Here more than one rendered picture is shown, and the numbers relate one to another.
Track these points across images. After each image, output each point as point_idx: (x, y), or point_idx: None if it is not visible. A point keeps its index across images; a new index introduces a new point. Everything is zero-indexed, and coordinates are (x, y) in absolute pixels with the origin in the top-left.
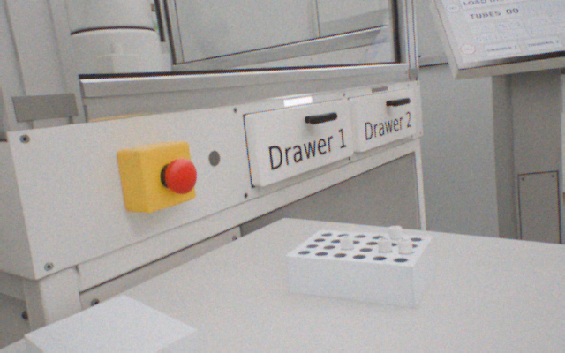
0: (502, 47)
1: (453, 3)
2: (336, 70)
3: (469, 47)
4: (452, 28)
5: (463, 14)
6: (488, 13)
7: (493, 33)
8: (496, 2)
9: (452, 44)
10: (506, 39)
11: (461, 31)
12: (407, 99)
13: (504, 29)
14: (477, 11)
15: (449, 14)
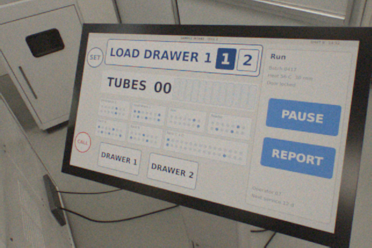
0: (120, 155)
1: (99, 46)
2: None
3: (85, 139)
4: (80, 97)
5: (102, 74)
6: (131, 82)
7: (121, 124)
8: (150, 61)
9: (70, 126)
10: (131, 142)
11: (88, 106)
12: None
13: (136, 122)
14: (120, 72)
15: (87, 68)
